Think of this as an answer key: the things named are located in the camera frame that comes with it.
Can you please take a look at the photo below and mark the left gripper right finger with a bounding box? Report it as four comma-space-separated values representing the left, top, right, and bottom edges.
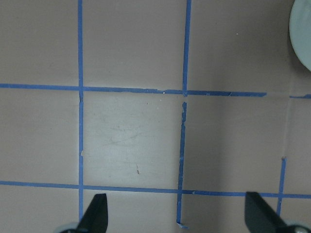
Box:
244, 192, 292, 233

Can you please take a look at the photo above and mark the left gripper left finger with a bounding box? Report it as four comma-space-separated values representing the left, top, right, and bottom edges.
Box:
76, 194, 108, 233

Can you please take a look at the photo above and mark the pale green cooking pot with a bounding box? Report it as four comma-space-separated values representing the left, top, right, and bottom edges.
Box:
289, 0, 311, 70

